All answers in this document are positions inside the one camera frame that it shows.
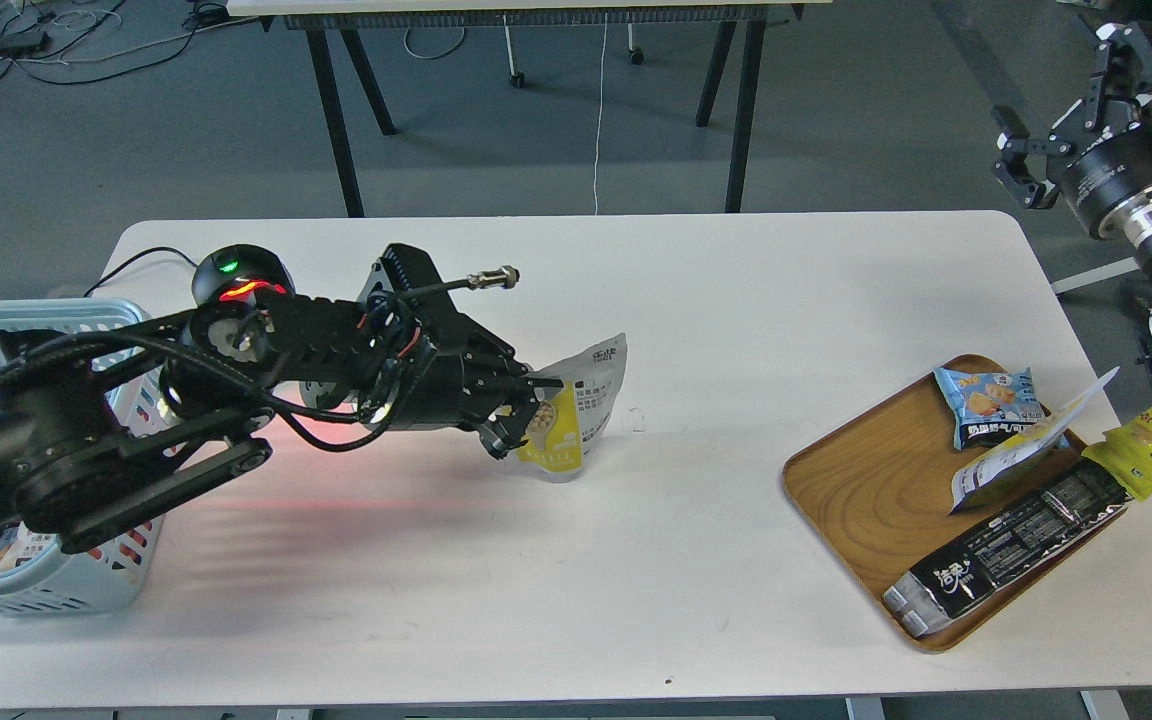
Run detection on black scanner cable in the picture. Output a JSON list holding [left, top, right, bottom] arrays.
[[84, 247, 199, 300]]

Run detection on white hanging cable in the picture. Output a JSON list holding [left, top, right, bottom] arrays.
[[593, 22, 611, 217]]

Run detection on black background table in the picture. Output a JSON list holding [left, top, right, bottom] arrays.
[[226, 0, 808, 218]]

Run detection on long black snack package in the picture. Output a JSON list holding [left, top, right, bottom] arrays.
[[881, 458, 1134, 637]]

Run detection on wooden tray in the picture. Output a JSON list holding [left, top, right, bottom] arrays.
[[781, 374, 1132, 653]]

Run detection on black barcode scanner red window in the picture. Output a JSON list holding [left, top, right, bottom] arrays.
[[191, 243, 294, 306]]

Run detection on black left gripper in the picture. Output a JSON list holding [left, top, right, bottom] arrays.
[[364, 314, 564, 458]]

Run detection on black floor cables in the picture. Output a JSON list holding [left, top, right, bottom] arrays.
[[0, 0, 237, 129]]

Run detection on blue snack bag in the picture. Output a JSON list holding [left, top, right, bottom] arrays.
[[933, 366, 1046, 450]]

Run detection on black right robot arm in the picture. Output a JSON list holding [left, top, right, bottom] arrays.
[[993, 22, 1152, 384]]

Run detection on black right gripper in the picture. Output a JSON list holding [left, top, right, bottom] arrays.
[[992, 22, 1152, 241]]

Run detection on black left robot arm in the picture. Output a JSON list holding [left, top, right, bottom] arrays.
[[0, 243, 564, 553]]

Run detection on light blue plastic basket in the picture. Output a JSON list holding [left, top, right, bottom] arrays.
[[0, 300, 164, 617]]

